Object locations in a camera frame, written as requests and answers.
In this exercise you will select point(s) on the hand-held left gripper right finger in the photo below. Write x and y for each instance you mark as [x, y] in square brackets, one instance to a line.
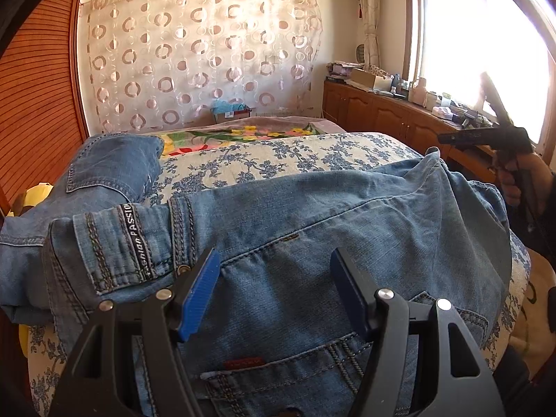
[347, 295]

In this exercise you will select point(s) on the light blue cloth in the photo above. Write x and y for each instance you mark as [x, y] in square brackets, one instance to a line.
[226, 105]

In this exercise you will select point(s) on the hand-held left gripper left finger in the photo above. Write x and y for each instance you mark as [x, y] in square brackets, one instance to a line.
[200, 295]

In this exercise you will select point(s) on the pile of papers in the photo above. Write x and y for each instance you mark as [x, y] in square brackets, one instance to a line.
[341, 69]

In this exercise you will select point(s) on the wooden louvred wardrobe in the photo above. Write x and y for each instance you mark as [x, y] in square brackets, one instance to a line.
[39, 95]

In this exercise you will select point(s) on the open cardboard box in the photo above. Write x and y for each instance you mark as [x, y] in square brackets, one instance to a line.
[369, 80]

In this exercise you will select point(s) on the dark bottle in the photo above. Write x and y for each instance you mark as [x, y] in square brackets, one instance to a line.
[397, 83]

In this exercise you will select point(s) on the blue denim pants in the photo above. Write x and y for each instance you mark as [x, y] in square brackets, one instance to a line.
[113, 160]
[304, 226]

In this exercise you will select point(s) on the window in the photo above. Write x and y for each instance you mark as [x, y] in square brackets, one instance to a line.
[469, 43]

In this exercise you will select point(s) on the wooden cabinet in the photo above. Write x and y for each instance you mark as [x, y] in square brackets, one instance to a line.
[378, 113]

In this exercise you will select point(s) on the white bottle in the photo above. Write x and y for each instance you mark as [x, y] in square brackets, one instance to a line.
[421, 93]

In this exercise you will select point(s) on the black tools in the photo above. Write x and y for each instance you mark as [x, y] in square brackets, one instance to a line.
[467, 118]

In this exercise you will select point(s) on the white case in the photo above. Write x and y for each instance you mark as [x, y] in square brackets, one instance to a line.
[443, 112]

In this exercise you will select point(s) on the white blue-floral bedsheet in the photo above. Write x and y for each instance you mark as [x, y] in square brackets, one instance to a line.
[269, 160]

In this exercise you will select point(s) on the sheer circle-pattern curtain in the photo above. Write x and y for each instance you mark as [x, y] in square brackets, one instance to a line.
[195, 52]

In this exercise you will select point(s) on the patterned floor rug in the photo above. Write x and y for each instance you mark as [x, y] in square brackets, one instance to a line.
[538, 295]

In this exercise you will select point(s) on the beige window curtain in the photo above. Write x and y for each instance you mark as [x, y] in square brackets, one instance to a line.
[369, 17]

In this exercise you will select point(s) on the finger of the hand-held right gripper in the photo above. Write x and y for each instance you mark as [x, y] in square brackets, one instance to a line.
[464, 136]
[495, 100]

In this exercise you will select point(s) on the person's right hand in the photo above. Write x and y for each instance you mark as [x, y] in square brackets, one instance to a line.
[509, 186]

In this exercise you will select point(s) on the pink flowered blanket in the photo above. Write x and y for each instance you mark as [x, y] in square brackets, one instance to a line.
[204, 139]

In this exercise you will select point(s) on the dark round fan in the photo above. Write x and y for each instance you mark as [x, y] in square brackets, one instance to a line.
[362, 53]

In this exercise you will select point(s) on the small cardboard box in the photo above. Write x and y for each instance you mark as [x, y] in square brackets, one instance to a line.
[234, 116]

